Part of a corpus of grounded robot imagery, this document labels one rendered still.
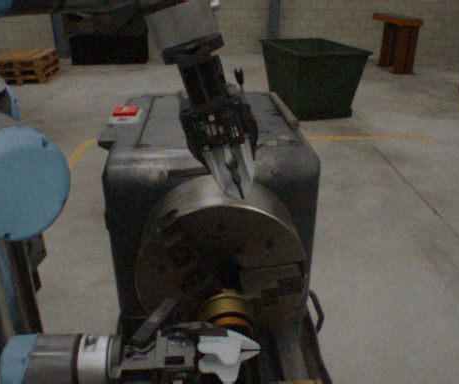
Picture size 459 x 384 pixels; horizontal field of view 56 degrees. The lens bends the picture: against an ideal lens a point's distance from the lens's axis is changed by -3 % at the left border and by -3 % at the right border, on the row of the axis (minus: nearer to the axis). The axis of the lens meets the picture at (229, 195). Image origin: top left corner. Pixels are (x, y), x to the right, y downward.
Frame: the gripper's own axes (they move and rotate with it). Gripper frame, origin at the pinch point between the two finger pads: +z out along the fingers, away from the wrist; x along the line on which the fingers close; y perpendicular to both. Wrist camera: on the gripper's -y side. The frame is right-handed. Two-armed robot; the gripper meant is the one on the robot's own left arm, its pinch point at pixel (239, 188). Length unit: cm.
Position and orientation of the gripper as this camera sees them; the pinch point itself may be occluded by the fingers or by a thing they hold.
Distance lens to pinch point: 59.1
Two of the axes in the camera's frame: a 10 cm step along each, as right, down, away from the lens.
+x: 9.5, -2.9, -0.7
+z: 2.9, 8.5, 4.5
